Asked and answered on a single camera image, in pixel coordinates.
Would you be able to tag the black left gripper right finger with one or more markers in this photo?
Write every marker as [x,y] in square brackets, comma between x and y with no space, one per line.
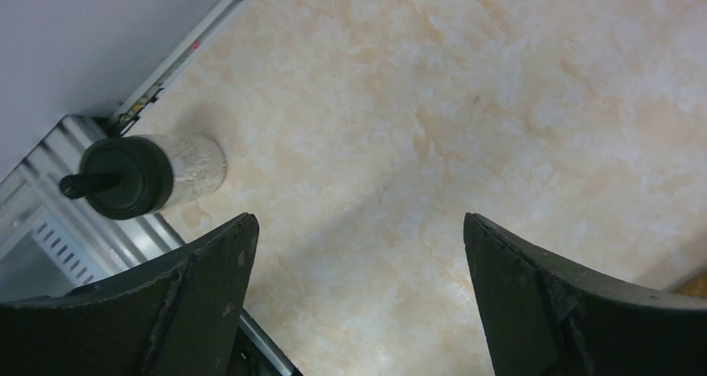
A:
[544,314]

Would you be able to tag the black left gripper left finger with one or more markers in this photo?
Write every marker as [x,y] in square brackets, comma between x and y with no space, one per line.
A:
[176,314]

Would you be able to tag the woven bamboo divided tray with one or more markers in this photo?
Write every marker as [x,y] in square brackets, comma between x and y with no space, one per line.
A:
[695,287]

